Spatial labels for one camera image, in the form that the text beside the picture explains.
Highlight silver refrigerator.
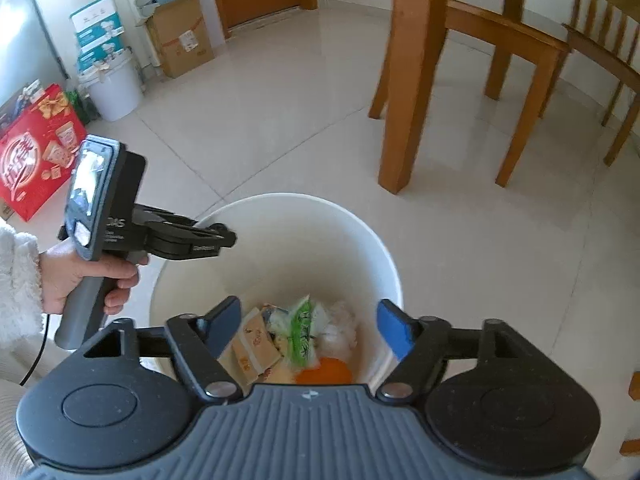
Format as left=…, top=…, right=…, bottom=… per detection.
left=0, top=0, right=66, bottom=111

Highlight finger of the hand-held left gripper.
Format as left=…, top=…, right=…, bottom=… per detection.
left=131, top=204, right=237, bottom=261

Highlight person's left forearm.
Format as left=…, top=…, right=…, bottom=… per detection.
left=0, top=220, right=46, bottom=333

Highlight white lidded bucket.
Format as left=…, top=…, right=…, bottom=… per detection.
left=77, top=52, right=146, bottom=122

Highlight wooden furniture edge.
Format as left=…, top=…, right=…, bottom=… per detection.
left=619, top=370, right=640, bottom=457

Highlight wooden chair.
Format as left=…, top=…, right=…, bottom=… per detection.
left=562, top=0, right=640, bottom=167
left=370, top=0, right=571, bottom=188

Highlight red gift box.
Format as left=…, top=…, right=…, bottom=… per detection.
left=0, top=82, right=88, bottom=222

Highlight person's left hand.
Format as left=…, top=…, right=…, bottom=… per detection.
left=39, top=242, right=151, bottom=316

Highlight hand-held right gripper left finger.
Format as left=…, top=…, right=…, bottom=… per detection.
left=79, top=296, right=244, bottom=402

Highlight white crumpled plastic bag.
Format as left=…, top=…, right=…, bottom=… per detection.
left=320, top=301, right=360, bottom=356

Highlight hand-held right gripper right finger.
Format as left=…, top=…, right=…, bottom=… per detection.
left=376, top=299, right=566, bottom=404

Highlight beige snack packet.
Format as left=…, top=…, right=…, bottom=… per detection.
left=231, top=307, right=283, bottom=386

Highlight white plastic bucket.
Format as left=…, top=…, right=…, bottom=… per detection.
left=148, top=192, right=403, bottom=391

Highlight green plastic pack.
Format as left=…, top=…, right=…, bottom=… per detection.
left=65, top=89, right=98, bottom=126

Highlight person's beige pants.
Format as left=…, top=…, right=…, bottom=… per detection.
left=0, top=345, right=56, bottom=480

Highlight teal and white carton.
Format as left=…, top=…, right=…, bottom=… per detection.
left=69, top=0, right=123, bottom=50
left=75, top=42, right=127, bottom=73

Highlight white and grey folded stand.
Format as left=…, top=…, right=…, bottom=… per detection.
left=121, top=0, right=168, bottom=68

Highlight black cable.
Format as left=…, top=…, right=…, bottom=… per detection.
left=20, top=312, right=51, bottom=386

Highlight brown cardboard box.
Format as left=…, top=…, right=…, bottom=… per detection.
left=145, top=0, right=216, bottom=79

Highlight green and white wrapper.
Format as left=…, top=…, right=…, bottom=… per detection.
left=285, top=296, right=326, bottom=366

